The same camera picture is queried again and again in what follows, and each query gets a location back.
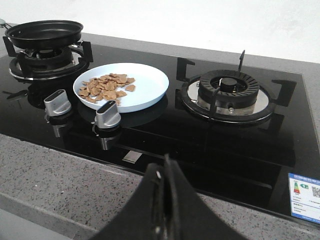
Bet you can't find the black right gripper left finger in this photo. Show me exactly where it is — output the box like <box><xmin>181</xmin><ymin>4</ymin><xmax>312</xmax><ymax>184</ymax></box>
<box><xmin>91</xmin><ymin>163</ymin><xmax>164</xmax><ymax>240</ymax></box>

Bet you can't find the black frying pan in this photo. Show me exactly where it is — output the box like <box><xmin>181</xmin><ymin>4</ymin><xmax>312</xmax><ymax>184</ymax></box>
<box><xmin>5</xmin><ymin>20</ymin><xmax>84</xmax><ymax>50</ymax></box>

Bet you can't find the right black gas burner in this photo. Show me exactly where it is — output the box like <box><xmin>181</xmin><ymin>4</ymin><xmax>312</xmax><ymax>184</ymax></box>
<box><xmin>197</xmin><ymin>69</ymin><xmax>260</xmax><ymax>109</ymax></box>

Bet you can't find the left black pan support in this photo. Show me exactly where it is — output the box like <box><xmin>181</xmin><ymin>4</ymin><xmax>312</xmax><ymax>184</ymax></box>
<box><xmin>3</xmin><ymin>36</ymin><xmax>94</xmax><ymax>81</ymax></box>

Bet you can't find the light blue plate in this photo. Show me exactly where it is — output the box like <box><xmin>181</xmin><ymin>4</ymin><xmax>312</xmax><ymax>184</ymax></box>
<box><xmin>73</xmin><ymin>62</ymin><xmax>169</xmax><ymax>113</ymax></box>

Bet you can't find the right silver stove knob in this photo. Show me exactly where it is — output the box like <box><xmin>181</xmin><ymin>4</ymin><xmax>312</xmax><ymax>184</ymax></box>
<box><xmin>95</xmin><ymin>100</ymin><xmax>121</xmax><ymax>129</ymax></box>

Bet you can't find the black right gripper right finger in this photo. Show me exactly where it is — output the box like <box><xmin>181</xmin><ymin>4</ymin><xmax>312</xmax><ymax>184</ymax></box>
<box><xmin>164</xmin><ymin>154</ymin><xmax>245</xmax><ymax>240</ymax></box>

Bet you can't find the brown meat slices pile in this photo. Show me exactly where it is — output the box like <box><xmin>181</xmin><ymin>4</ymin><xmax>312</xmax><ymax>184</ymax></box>
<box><xmin>77</xmin><ymin>73</ymin><xmax>136</xmax><ymax>104</ymax></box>

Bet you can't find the black gas burner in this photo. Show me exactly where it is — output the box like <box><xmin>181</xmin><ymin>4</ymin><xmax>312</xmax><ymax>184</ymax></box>
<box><xmin>197</xmin><ymin>69</ymin><xmax>260</xmax><ymax>109</ymax></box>
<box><xmin>18</xmin><ymin>47</ymin><xmax>73</xmax><ymax>71</ymax></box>

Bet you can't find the blue energy label sticker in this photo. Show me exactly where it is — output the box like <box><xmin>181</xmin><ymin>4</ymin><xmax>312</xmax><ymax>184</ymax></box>
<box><xmin>288</xmin><ymin>173</ymin><xmax>320</xmax><ymax>224</ymax></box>

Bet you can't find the black pan support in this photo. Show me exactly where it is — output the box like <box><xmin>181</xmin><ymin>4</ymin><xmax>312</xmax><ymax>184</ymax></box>
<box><xmin>176</xmin><ymin>57</ymin><xmax>297</xmax><ymax>125</ymax></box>
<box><xmin>3</xmin><ymin>36</ymin><xmax>94</xmax><ymax>81</ymax></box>

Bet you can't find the silver stove knob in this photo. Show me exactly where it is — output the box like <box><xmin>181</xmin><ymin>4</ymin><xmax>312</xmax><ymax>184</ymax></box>
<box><xmin>44</xmin><ymin>89</ymin><xmax>72</xmax><ymax>117</ymax></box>
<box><xmin>95</xmin><ymin>100</ymin><xmax>121</xmax><ymax>129</ymax></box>

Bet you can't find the black glass gas cooktop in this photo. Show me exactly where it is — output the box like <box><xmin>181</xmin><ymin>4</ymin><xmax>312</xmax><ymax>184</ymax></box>
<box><xmin>0</xmin><ymin>45</ymin><xmax>320</xmax><ymax>219</ymax></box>

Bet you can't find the right black pan support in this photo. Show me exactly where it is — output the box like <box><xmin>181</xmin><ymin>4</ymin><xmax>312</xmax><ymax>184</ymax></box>
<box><xmin>176</xmin><ymin>57</ymin><xmax>297</xmax><ymax>125</ymax></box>

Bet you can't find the left black gas burner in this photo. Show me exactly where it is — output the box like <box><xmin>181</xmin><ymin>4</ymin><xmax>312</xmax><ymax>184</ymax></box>
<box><xmin>18</xmin><ymin>47</ymin><xmax>73</xmax><ymax>71</ymax></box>

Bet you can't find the left silver stove knob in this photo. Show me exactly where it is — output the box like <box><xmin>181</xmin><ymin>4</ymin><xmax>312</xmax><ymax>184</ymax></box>
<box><xmin>44</xmin><ymin>89</ymin><xmax>72</xmax><ymax>117</ymax></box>

